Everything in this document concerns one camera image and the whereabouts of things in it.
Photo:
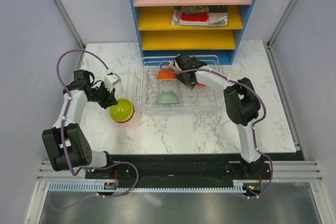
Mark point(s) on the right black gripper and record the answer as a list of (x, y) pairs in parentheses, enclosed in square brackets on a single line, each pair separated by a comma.
[(190, 85)]

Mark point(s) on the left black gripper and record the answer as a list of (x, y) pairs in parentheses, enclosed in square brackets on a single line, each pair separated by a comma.
[(109, 99)]

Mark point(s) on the lime green bowl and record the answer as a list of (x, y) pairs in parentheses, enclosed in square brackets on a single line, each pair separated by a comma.
[(122, 111)]

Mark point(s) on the orange bowl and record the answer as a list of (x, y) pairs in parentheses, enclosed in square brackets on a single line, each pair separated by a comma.
[(167, 74), (129, 119)]

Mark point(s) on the pale green bowl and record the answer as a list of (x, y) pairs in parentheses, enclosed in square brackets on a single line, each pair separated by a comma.
[(167, 97)]

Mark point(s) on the clear wire dish rack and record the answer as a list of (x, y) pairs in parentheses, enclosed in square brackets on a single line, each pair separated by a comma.
[(198, 100)]

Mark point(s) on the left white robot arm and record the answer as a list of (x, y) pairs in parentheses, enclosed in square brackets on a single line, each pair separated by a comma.
[(65, 143)]

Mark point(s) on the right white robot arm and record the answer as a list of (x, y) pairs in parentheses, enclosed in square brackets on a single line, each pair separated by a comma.
[(241, 103)]

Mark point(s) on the red cover magazine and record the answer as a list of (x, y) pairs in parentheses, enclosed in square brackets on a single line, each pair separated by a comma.
[(190, 16)]

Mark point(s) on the spiral notebook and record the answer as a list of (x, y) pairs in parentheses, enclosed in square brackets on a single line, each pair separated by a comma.
[(218, 15)]

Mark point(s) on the blue shelf unit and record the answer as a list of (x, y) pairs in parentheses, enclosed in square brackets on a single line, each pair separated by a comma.
[(167, 28)]

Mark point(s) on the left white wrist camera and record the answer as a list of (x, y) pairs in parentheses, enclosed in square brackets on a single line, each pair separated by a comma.
[(111, 80)]

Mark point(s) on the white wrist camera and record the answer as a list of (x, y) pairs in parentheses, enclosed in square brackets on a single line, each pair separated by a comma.
[(172, 65), (111, 80)]

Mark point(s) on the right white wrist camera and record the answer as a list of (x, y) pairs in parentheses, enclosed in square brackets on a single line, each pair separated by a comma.
[(172, 65)]

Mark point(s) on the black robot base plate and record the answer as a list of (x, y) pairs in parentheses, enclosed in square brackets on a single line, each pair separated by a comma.
[(181, 171)]

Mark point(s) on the white slotted cable duct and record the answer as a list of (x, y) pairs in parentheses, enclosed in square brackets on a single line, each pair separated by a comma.
[(102, 187)]

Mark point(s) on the aluminium frame rail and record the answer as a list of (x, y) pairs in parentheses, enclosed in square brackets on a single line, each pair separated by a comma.
[(284, 172)]

